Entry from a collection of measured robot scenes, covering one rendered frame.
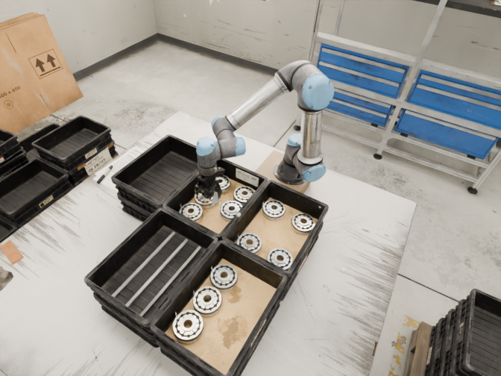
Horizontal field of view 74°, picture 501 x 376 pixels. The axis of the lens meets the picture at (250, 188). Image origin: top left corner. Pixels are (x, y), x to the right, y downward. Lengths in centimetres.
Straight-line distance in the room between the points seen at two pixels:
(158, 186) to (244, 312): 74
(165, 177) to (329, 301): 94
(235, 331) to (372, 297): 62
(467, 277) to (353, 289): 138
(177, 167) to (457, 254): 209
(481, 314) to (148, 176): 174
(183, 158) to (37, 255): 79
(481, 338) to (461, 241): 116
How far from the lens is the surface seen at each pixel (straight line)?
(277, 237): 145
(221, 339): 124
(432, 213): 307
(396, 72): 299
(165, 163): 179
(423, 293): 257
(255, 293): 131
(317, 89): 127
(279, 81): 139
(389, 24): 379
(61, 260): 169
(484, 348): 195
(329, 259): 160
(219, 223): 148
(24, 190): 258
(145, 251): 144
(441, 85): 299
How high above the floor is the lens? 200
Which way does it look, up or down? 46 degrees down
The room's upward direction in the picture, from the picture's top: 4 degrees clockwise
